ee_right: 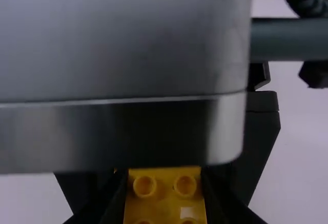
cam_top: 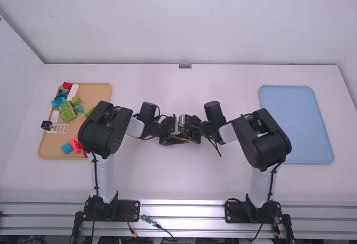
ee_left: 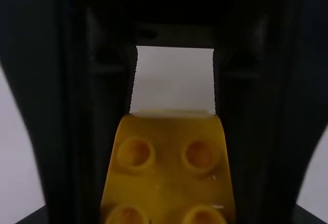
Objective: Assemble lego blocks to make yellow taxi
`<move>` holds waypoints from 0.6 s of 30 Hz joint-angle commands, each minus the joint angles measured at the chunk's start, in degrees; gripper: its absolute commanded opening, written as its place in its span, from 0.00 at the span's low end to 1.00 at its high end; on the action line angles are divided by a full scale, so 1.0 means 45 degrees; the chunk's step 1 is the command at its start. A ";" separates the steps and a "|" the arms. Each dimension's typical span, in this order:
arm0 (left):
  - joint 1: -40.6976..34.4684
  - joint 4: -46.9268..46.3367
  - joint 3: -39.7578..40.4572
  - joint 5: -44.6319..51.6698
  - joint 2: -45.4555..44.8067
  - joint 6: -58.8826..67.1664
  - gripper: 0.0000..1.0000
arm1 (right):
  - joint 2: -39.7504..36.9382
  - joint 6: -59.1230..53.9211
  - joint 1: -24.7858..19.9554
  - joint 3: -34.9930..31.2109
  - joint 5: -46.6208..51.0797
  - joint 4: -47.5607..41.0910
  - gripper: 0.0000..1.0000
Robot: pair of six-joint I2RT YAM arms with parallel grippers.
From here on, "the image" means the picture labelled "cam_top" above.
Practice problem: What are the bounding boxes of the silver rails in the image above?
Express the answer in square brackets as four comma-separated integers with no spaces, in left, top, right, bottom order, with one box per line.
[0,199,357,241]

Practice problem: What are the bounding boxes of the yellow toy car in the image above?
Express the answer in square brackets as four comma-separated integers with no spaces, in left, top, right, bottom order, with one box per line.
[169,132,190,144]

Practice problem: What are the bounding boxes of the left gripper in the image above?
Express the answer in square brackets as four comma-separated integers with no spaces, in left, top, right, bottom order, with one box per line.
[159,115,182,146]

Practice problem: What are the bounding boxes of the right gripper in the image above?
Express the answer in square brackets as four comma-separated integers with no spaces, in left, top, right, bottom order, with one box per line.
[184,114,202,144]

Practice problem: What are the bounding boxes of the tan tray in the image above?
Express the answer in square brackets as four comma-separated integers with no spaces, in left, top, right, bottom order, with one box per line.
[37,83,113,160]

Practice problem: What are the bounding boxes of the blue mat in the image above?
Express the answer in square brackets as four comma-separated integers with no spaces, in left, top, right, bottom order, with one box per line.
[258,85,335,165]

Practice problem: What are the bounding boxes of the black cable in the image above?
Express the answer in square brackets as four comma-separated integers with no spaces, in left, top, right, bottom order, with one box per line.
[155,223,179,242]
[208,137,223,159]

